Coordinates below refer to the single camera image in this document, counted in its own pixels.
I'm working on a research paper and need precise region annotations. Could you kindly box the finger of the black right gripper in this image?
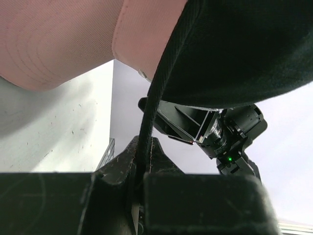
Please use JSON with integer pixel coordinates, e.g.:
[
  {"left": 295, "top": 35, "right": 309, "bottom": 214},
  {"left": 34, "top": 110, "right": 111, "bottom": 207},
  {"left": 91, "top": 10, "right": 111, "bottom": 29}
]
[{"left": 153, "top": 101, "right": 210, "bottom": 144}]

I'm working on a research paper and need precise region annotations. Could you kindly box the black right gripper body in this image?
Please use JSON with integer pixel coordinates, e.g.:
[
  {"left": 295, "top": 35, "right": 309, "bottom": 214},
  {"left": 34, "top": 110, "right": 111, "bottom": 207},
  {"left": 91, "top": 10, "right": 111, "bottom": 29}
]
[{"left": 195, "top": 110, "right": 247, "bottom": 159}]

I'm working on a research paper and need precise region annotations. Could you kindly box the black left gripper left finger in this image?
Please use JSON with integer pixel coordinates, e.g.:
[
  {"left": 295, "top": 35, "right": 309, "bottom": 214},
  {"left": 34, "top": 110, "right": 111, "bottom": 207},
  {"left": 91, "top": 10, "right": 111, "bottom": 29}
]
[{"left": 0, "top": 136, "right": 140, "bottom": 235}]

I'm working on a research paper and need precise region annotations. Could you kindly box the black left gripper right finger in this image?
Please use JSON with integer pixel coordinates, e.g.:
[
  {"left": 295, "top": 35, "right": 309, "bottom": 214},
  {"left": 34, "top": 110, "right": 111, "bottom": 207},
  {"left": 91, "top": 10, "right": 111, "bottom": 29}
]
[{"left": 144, "top": 164, "right": 280, "bottom": 235}]

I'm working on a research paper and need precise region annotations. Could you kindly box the pink cap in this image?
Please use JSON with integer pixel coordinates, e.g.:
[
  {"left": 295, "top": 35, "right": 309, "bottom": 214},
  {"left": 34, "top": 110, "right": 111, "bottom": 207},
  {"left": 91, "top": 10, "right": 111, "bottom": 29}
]
[{"left": 0, "top": 0, "right": 186, "bottom": 91}]

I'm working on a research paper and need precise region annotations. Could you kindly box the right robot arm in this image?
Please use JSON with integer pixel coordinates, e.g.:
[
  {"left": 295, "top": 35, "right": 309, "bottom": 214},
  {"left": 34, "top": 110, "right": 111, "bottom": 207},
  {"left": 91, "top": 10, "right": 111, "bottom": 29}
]
[{"left": 151, "top": 101, "right": 268, "bottom": 182}]

